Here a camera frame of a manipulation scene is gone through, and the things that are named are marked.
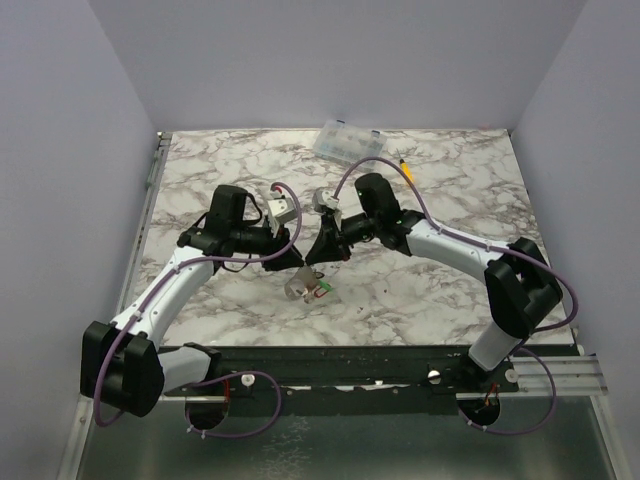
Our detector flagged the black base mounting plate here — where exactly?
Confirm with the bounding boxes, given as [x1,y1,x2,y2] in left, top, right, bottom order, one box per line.
[163,343,521,418]

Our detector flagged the aluminium rail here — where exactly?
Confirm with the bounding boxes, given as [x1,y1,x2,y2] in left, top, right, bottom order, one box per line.
[114,131,173,314]
[79,354,609,401]

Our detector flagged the clear plastic organizer box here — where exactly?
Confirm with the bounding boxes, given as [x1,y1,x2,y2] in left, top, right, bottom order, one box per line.
[312,120,387,166]

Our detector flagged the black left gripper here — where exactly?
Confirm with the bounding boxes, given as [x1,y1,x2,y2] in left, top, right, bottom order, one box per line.
[231,217,305,271]

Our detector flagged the aluminium left side rail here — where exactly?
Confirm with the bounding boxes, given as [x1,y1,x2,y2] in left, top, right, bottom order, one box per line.
[114,131,173,314]

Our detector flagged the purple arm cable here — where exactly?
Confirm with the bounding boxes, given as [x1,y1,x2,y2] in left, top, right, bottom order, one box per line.
[333,157,580,434]
[92,182,303,440]

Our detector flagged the red key tag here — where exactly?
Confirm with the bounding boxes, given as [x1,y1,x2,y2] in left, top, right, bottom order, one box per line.
[306,286,330,303]

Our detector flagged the yellow handled screwdriver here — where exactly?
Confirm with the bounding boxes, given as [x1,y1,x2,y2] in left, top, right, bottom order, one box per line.
[396,150,415,184]

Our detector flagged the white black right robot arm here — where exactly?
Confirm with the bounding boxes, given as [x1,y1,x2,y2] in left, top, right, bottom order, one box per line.
[306,173,563,391]

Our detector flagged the aluminium front rail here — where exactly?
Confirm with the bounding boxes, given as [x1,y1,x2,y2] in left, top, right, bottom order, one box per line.
[79,354,609,401]

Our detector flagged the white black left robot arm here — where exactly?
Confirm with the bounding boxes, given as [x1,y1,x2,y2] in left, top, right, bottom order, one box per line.
[80,182,303,417]

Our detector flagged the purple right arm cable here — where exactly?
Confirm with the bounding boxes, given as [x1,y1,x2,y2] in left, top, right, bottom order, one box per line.
[333,157,580,434]

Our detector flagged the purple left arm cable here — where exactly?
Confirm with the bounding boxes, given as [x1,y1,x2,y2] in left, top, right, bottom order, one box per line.
[92,182,303,440]

